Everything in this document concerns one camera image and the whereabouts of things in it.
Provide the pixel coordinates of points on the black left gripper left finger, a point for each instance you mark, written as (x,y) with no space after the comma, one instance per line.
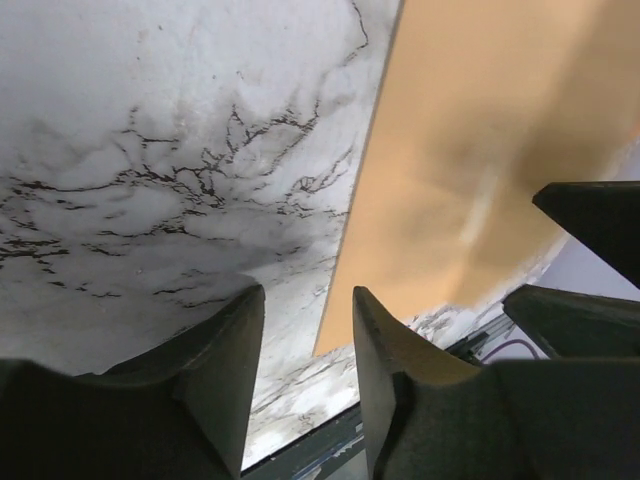
(177,411)

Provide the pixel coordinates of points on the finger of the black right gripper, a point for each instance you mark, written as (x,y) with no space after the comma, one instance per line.
(571,325)
(603,216)

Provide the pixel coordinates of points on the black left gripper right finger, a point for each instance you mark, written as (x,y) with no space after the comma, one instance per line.
(429,415)

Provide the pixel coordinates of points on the brown paper envelope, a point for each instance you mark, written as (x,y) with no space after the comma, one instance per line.
(482,104)

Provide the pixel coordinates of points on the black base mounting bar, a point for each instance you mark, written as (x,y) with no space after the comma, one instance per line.
(318,453)

